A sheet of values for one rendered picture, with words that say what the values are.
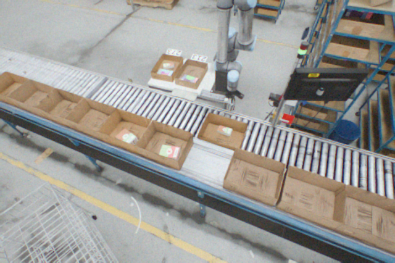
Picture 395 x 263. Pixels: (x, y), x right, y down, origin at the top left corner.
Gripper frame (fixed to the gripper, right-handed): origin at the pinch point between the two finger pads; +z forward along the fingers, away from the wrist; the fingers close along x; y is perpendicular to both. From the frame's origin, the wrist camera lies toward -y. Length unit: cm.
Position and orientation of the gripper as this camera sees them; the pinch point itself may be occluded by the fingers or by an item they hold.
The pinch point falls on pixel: (233, 102)
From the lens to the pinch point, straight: 215.2
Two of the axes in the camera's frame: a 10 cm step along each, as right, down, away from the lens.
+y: -9.1, -3.0, 2.7
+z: 0.9, 5.0, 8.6
